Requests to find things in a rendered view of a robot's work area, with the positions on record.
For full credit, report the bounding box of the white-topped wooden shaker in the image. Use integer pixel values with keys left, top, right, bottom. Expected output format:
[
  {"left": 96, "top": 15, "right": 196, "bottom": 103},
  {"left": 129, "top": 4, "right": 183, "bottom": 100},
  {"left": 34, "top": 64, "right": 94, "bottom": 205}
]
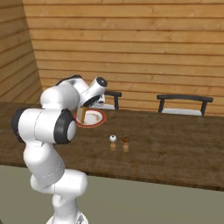
[{"left": 108, "top": 134, "right": 117, "bottom": 151}]

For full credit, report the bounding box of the brown-topped wooden shaker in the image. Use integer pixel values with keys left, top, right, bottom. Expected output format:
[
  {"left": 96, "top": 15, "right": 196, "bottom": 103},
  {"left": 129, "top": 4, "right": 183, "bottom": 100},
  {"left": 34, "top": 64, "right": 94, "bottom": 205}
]
[{"left": 122, "top": 136, "right": 130, "bottom": 153}]

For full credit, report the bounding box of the black chair with white seat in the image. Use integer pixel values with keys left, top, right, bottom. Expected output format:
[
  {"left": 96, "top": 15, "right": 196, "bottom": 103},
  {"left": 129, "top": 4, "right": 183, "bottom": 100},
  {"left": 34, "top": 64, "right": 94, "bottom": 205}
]
[
  {"left": 156, "top": 94, "right": 214, "bottom": 117},
  {"left": 98, "top": 90, "right": 123, "bottom": 111}
]

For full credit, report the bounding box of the white plate with red rim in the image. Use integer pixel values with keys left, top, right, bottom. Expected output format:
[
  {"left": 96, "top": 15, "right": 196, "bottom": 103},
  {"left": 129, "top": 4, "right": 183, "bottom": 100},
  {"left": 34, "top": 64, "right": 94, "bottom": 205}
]
[{"left": 73, "top": 108, "right": 107, "bottom": 129}]

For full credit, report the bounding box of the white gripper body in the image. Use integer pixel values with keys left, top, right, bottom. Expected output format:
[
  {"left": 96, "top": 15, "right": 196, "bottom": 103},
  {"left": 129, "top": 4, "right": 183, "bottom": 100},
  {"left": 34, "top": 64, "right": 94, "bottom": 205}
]
[{"left": 94, "top": 94, "right": 106, "bottom": 106}]

